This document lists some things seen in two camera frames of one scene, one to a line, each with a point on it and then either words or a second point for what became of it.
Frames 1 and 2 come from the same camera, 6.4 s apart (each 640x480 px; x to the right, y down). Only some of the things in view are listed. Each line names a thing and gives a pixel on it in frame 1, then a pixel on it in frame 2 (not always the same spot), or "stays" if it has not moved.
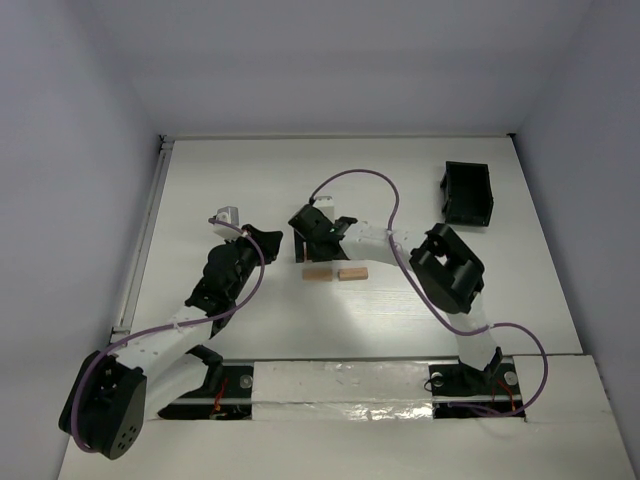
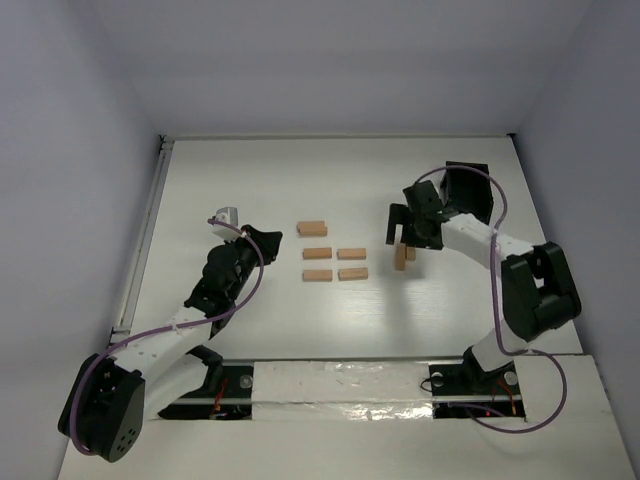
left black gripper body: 260,244 stays
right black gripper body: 316,241 to 407,226
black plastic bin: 469,194 stays
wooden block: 348,274 stays
